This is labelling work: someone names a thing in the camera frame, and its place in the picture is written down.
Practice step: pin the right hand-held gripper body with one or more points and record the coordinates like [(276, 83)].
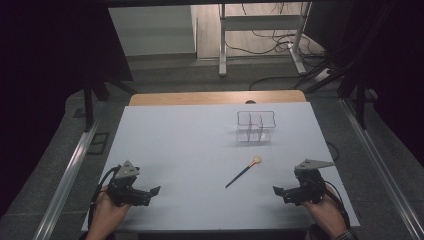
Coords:
[(308, 188)]

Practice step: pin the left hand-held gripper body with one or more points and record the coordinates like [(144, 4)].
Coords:
[(125, 190)]

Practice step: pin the clear plastic organizer box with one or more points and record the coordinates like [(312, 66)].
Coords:
[(256, 128)]

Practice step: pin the person's right hand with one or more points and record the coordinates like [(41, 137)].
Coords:
[(325, 215)]

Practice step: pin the person's left hand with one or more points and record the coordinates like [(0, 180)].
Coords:
[(106, 216)]

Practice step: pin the white table board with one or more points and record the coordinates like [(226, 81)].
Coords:
[(186, 150)]

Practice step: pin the black metal stand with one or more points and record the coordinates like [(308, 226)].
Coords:
[(360, 106), (88, 106)]

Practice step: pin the dark table grommet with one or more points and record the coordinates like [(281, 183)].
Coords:
[(250, 102)]

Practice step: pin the wooden table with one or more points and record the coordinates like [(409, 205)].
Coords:
[(200, 98)]

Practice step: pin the white power strip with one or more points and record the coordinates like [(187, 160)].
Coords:
[(322, 75)]

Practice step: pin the black curtain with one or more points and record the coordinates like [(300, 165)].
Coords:
[(50, 66), (393, 66)]

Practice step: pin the white cabinet panel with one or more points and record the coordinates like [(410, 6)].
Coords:
[(153, 30)]

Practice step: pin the aluminium rail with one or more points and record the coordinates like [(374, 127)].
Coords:
[(66, 180), (380, 166)]

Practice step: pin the white desk frame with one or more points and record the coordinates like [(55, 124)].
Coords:
[(222, 50)]

